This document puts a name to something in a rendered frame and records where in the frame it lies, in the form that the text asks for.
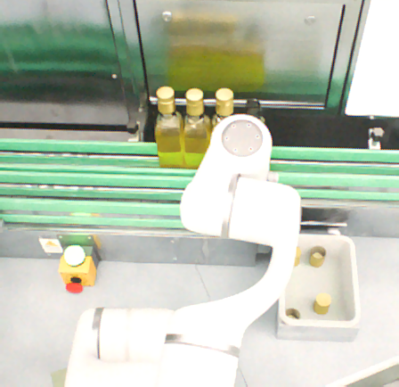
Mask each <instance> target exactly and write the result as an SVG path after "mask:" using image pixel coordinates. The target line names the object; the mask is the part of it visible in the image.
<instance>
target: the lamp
mask: <svg viewBox="0 0 399 387"><path fill-rule="evenodd" d="M64 257H65V260H66V262H67V264H68V265H70V266H72V267H77V266H79V265H82V264H83V263H84V262H85V260H86V255H85V253H84V250H83V249H81V248H80V247H79V246H76V245H73V246H70V247H69V248H68V249H67V250H66V251H65V254H64Z"/></svg>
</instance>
